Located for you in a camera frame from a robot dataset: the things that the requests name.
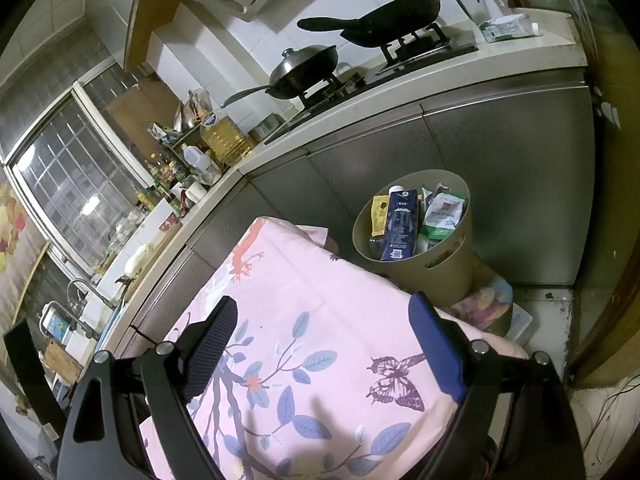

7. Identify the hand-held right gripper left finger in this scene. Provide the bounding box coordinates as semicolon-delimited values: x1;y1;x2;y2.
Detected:
57;296;239;480

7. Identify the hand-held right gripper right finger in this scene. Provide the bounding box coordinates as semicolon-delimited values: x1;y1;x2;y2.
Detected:
407;292;587;480

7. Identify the beige round bin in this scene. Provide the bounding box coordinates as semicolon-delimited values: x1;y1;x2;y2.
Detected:
351;169;475;307

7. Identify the green foil wrapper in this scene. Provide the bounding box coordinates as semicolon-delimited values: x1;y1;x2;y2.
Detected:
417;224;459;242

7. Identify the dark blue drink carton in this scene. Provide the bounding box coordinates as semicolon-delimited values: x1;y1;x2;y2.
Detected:
380;186;420;262

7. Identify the white red packet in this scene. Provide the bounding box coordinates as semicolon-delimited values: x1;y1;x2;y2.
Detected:
422;192;466;231

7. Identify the yellow packet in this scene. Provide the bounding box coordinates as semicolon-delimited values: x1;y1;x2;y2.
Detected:
370;195;391;239

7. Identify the upright wooden cutting board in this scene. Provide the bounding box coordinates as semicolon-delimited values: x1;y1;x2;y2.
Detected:
44;342;83;382

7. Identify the blue white box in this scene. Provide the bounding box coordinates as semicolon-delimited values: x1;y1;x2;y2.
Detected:
47;315;71;341

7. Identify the tall steel faucet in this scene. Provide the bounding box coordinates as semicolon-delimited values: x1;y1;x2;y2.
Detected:
40;301;96;342
67;279;113;312

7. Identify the flat wooden cutting board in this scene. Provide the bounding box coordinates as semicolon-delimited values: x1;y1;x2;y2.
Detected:
119;225;183;302

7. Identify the white vegetable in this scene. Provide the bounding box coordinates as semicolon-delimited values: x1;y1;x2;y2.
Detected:
123;244;153;276

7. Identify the pink floral tablecloth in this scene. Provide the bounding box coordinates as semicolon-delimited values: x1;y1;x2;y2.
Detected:
137;216;531;480

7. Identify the printed roller blind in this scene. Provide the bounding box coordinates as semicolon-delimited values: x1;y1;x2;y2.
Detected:
0;180;51;322

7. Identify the row of sauce bottles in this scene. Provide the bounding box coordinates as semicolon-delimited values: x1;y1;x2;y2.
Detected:
135;152;191;216

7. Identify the white plastic jug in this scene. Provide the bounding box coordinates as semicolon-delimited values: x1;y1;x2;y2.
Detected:
181;144;211;172

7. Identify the steel kitchen cabinet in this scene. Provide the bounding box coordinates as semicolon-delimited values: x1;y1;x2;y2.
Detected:
95;72;598;361

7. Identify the barred window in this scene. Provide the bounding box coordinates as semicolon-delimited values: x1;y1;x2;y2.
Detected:
0;77;162;281

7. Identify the large cooking oil bottle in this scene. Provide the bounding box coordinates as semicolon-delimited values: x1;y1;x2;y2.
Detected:
200;110;256;167

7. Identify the spice rack with packets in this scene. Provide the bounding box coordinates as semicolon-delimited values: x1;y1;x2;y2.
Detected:
147;89;221;149

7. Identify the black gas stove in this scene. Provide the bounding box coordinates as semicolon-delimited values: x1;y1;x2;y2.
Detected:
262;22;481;146

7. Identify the black wok with lid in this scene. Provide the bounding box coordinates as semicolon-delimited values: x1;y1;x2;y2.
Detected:
220;45;340;109

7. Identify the green white packet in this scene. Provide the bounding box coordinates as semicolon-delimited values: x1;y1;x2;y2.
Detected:
477;14;544;44

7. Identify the black frying pan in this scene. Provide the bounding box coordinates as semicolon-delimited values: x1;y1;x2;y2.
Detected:
296;0;442;47

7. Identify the thin cable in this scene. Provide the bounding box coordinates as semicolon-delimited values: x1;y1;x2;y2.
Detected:
589;375;640;461

